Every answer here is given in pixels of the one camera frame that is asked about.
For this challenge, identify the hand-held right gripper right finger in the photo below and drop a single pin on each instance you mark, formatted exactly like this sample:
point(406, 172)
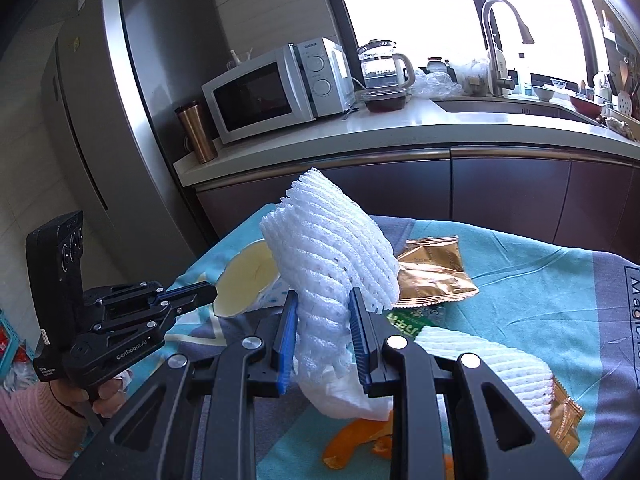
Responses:
point(361, 345)

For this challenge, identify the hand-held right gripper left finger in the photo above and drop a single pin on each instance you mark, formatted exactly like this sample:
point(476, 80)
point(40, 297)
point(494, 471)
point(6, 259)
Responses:
point(285, 350)

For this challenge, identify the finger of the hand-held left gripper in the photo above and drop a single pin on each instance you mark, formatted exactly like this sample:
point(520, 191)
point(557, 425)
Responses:
point(192, 295)
point(125, 292)

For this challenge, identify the paper cup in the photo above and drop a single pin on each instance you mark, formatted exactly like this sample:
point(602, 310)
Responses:
point(245, 280)

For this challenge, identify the large orange peel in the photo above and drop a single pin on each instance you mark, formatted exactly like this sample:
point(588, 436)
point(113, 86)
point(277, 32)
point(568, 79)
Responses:
point(345, 442)

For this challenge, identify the white foam fruit net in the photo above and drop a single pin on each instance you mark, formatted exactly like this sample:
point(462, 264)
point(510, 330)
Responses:
point(480, 375)
point(330, 240)

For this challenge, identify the person's left forearm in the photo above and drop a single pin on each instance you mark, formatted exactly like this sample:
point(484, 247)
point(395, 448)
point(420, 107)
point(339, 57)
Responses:
point(35, 425)

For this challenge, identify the person's left hand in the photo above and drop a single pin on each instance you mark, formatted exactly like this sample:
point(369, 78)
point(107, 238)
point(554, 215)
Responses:
point(107, 402)

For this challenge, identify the clear green printed wrapper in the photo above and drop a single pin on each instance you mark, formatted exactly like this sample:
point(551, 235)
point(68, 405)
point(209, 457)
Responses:
point(415, 322)

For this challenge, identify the white crumpled tissue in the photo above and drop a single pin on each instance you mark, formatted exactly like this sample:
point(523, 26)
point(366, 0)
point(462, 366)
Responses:
point(340, 400)

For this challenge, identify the gold snack wrapper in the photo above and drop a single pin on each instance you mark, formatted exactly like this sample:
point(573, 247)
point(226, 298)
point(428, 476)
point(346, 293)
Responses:
point(435, 280)
point(565, 420)

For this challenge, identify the small orange peel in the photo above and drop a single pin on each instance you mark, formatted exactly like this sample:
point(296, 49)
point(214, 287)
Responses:
point(385, 446)

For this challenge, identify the copper travel tumbler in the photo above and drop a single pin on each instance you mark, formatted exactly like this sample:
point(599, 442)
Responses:
point(197, 132)

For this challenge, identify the teal and grey tablecloth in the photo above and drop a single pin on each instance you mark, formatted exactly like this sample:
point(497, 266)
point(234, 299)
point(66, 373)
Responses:
point(525, 285)

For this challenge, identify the silver refrigerator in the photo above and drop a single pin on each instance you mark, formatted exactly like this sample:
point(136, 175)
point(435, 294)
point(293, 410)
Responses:
point(150, 85)

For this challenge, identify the dark kitchen base cabinet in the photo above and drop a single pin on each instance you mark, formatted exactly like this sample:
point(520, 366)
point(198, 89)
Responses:
point(500, 195)

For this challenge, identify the white microwave oven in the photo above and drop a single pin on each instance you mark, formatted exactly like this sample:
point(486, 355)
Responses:
point(260, 95)

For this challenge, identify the small white figurine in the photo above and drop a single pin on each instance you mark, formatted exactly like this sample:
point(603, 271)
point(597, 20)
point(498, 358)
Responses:
point(240, 59)

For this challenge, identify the dark lidded food container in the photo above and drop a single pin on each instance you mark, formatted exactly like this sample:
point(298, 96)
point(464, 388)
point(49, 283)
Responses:
point(384, 101)

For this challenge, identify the clear plastic bag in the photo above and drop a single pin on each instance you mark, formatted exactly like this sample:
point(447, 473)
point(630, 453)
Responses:
point(440, 82)

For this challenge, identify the glass electric kettle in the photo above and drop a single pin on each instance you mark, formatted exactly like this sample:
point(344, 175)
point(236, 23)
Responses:
point(382, 70)

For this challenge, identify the kitchen sink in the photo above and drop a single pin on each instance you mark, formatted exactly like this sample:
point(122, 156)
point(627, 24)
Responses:
point(510, 109)

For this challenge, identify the small dark jar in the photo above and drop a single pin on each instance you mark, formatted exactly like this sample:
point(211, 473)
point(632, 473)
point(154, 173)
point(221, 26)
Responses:
point(435, 66)

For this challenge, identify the steel kitchen faucet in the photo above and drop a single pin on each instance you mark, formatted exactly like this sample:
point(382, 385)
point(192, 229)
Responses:
point(497, 70)

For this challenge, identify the white bowl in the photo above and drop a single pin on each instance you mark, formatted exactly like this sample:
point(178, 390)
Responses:
point(544, 94)

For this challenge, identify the small blue patterned bowl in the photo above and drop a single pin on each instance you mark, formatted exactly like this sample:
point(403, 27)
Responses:
point(559, 85)

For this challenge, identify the red bowl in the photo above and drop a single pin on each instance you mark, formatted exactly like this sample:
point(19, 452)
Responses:
point(587, 104)

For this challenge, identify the crumpled dish rag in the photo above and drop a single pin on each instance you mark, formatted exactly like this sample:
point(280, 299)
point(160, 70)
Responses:
point(619, 127)

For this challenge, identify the large kitchen window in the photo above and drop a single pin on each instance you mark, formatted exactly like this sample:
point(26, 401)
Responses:
point(425, 5)

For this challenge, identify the white slotted spatula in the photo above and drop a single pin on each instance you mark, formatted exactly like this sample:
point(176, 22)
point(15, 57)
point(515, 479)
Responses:
point(624, 102)

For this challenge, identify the wooden spoon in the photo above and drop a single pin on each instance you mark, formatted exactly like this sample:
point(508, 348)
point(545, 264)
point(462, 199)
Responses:
point(623, 72)

